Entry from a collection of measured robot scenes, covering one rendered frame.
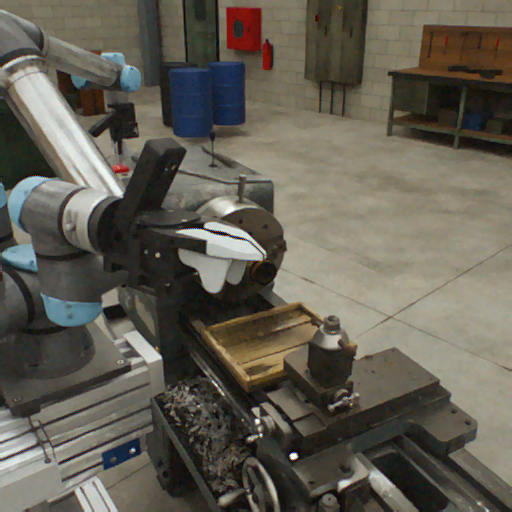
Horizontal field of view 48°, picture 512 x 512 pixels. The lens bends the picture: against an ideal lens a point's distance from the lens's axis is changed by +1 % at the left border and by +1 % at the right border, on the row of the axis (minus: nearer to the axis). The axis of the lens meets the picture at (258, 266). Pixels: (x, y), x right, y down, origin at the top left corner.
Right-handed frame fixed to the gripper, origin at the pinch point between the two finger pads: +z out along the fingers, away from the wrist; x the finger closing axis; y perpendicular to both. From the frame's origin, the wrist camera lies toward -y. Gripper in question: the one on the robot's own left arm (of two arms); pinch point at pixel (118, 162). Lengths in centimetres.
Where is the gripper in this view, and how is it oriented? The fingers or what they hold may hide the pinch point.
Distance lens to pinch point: 205.6
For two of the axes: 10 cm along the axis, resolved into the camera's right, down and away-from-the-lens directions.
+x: -4.8, -3.8, 7.9
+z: 0.0, 9.0, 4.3
